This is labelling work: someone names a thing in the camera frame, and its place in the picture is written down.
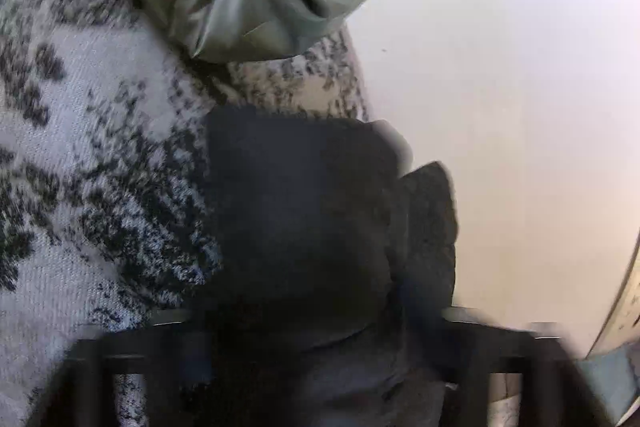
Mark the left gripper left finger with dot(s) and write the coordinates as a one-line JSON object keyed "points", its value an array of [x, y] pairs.
{"points": [[170, 355]]}

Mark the grey black patterned blanket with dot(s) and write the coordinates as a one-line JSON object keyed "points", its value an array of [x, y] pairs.
{"points": [[105, 212]]}

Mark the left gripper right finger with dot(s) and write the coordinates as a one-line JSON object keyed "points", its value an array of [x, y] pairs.
{"points": [[553, 392]]}

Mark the black puffer jacket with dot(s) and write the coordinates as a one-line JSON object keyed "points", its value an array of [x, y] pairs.
{"points": [[327, 247]]}

